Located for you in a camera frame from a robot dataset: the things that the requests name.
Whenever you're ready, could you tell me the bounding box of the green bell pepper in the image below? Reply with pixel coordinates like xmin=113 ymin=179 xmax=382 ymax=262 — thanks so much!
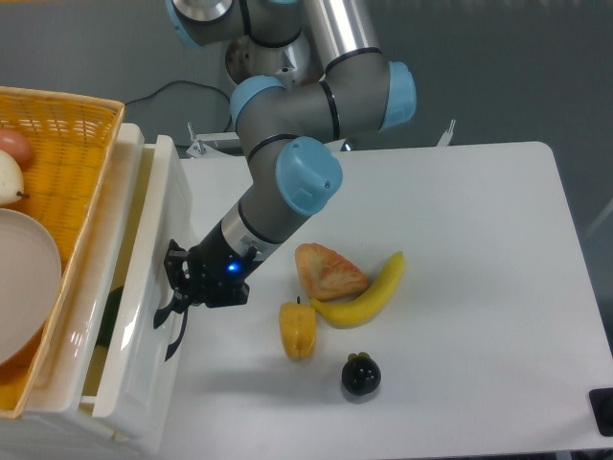
xmin=96 ymin=286 xmax=124 ymax=348

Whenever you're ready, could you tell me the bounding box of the white pear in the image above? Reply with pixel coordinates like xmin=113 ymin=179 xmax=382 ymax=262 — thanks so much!
xmin=0 ymin=150 xmax=30 ymax=206

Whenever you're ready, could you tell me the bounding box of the red apple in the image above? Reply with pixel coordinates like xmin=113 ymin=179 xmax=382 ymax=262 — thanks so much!
xmin=0 ymin=128 xmax=34 ymax=169

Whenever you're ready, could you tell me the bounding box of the white drawer cabinet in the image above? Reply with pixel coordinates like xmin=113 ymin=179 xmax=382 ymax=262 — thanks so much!
xmin=1 ymin=124 xmax=160 ymax=459

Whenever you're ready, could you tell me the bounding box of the beige plate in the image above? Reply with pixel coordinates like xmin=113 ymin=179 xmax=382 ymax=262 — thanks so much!
xmin=1 ymin=209 xmax=61 ymax=363

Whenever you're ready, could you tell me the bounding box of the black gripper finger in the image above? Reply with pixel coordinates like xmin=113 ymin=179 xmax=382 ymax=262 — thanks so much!
xmin=172 ymin=292 xmax=192 ymax=312

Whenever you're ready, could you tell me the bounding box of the black cable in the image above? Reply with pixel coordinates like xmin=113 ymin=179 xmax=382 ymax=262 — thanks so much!
xmin=125 ymin=80 xmax=235 ymax=133

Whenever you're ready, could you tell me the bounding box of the orange woven basket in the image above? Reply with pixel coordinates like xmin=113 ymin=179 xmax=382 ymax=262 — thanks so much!
xmin=1 ymin=86 xmax=125 ymax=420

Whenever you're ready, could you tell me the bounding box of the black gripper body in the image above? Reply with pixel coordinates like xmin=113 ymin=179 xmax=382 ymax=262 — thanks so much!
xmin=164 ymin=224 xmax=257 ymax=308

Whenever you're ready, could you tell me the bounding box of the yellow bell pepper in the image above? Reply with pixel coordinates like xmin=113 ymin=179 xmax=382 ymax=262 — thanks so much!
xmin=279 ymin=297 xmax=317 ymax=360

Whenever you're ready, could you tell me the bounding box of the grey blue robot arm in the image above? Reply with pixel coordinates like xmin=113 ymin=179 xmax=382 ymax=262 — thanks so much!
xmin=164 ymin=1 xmax=417 ymax=313

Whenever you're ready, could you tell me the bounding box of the yellow banana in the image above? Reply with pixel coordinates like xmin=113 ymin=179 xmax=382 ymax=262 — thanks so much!
xmin=310 ymin=251 xmax=405 ymax=329

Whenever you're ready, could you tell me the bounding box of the black object at table edge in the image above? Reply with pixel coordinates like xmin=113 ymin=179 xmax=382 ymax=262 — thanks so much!
xmin=588 ymin=387 xmax=613 ymax=437

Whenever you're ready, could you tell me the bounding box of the dark purple mangosteen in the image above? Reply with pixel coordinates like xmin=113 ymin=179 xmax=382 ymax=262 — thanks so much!
xmin=341 ymin=352 xmax=381 ymax=397

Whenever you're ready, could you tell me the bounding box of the brown pastry bread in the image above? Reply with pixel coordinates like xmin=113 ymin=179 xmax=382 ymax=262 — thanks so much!
xmin=294 ymin=242 xmax=370 ymax=301

